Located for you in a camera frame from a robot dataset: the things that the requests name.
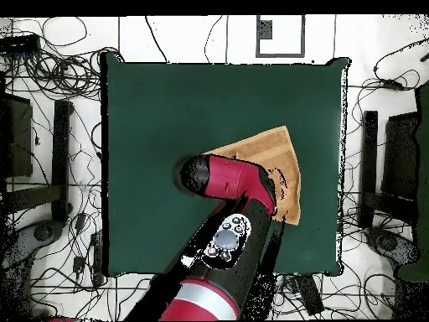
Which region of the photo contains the tan terry towel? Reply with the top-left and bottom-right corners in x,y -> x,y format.
204,125 -> 302,226

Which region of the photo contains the dark green table cloth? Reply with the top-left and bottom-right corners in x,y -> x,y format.
100,56 -> 352,278

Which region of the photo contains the black power strip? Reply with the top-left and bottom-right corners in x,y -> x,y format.
296,274 -> 325,316
0,34 -> 42,55
90,231 -> 106,287

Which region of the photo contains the black T-shaped stand base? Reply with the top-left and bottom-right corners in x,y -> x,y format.
3,99 -> 74,224
357,110 -> 420,230

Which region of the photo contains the small gray square box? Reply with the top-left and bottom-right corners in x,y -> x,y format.
256,19 -> 273,40

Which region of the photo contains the gray stand base black knob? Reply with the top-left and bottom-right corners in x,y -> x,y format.
364,226 -> 421,269
0,219 -> 66,321

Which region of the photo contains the black rectangular box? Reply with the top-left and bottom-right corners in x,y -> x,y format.
0,92 -> 34,179
380,112 -> 421,200

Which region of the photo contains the dark green fabric sheet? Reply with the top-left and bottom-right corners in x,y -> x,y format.
396,83 -> 429,283

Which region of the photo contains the gray square frame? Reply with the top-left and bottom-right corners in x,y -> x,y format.
255,14 -> 307,59

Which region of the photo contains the black cable tangle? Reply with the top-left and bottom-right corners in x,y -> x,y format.
6,46 -> 125,101

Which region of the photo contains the black inline cable adapter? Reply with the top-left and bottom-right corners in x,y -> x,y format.
381,79 -> 406,91

